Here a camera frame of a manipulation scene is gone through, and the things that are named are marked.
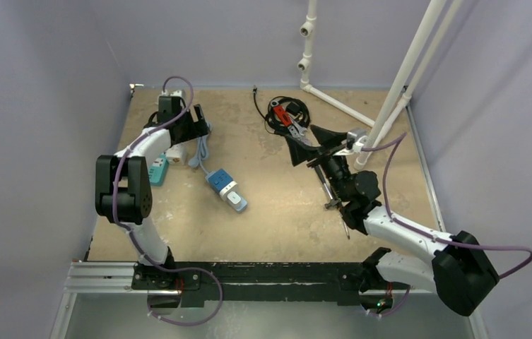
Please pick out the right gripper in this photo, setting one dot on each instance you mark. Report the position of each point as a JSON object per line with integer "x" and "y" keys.
{"x": 321, "y": 155}

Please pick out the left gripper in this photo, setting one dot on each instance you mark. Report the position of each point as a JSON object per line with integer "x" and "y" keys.
{"x": 197, "y": 128}

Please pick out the white plug adapter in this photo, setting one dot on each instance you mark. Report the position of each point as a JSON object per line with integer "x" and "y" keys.
{"x": 177, "y": 154}

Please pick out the blue power strip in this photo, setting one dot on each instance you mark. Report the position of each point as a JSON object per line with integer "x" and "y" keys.
{"x": 220, "y": 181}

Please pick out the teal power strip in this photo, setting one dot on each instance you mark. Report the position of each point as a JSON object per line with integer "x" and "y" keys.
{"x": 158, "y": 170}

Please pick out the white charger plug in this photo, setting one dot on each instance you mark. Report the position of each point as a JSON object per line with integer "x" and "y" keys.
{"x": 233, "y": 198}

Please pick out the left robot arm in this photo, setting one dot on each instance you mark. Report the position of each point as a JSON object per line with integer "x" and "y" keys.
{"x": 123, "y": 193}

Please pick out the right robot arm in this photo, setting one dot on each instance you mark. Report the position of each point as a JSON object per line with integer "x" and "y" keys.
{"x": 453, "y": 266}

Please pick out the red adjustable wrench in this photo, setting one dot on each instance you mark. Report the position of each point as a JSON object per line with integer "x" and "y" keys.
{"x": 283, "y": 123}

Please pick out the yellow black screwdriver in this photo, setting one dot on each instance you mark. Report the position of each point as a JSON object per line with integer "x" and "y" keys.
{"x": 346, "y": 229}

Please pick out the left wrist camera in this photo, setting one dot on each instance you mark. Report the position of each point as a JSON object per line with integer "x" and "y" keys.
{"x": 170, "y": 99}

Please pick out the black handle hammer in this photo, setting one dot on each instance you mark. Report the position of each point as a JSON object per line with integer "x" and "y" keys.
{"x": 326, "y": 192}

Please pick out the white pvc pipe frame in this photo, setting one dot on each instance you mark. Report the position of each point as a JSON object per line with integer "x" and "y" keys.
{"x": 379, "y": 44}

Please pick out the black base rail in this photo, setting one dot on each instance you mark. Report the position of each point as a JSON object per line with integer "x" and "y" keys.
{"x": 195, "y": 282}

